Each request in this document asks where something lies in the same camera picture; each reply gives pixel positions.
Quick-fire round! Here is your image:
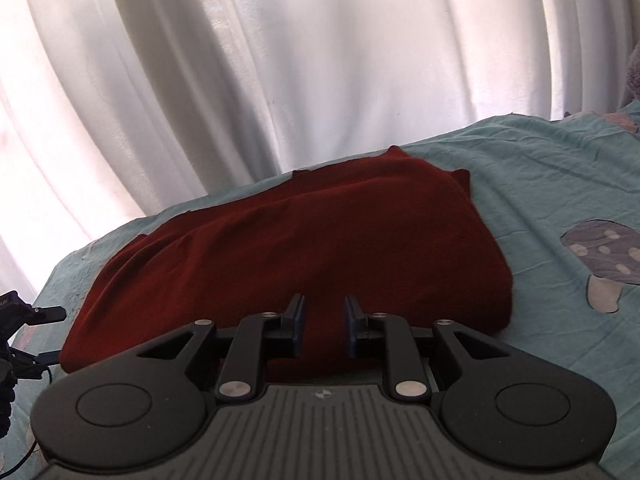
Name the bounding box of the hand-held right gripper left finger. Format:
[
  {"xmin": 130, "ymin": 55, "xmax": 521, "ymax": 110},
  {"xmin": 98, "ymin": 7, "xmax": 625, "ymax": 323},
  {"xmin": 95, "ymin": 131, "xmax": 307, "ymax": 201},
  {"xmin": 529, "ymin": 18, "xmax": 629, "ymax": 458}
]
[{"xmin": 137, "ymin": 294, "xmax": 307, "ymax": 404}]

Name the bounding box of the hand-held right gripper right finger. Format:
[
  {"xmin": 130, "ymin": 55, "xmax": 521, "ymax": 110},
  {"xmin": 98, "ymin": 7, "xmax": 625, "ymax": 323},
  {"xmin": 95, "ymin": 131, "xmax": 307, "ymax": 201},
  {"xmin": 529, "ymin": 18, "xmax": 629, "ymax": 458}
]
[{"xmin": 341, "ymin": 296, "xmax": 506, "ymax": 402}]

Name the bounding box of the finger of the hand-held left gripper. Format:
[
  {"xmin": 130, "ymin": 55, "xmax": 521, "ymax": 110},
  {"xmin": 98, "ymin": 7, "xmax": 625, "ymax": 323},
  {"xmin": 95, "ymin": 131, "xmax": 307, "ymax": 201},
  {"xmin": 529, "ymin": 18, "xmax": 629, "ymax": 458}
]
[
  {"xmin": 10, "ymin": 348, "xmax": 62, "ymax": 368},
  {"xmin": 30, "ymin": 305, "xmax": 69, "ymax": 324}
]

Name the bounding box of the red knit cardigan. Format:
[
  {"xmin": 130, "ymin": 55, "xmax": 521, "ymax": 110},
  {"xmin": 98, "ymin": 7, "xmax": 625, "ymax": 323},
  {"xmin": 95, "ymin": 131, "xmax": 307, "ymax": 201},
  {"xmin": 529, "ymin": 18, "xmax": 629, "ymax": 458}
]
[{"xmin": 58, "ymin": 144, "xmax": 515, "ymax": 377}]

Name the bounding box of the light blue printed bedsheet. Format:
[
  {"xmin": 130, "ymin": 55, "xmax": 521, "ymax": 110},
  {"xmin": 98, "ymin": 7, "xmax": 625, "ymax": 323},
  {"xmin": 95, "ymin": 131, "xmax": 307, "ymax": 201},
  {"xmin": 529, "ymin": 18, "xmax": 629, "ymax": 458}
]
[{"xmin": 0, "ymin": 110, "xmax": 640, "ymax": 480}]

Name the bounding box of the white curtain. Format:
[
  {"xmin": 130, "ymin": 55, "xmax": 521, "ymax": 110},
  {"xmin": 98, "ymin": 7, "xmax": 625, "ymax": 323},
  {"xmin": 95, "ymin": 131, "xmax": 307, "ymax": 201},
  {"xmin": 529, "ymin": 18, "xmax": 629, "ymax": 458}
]
[{"xmin": 0, "ymin": 0, "xmax": 640, "ymax": 307}]

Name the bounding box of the purple teddy bear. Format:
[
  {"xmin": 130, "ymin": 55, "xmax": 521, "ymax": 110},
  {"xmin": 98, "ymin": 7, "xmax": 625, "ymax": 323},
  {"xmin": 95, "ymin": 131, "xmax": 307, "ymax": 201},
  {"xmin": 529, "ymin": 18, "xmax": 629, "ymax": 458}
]
[{"xmin": 624, "ymin": 54, "xmax": 640, "ymax": 102}]

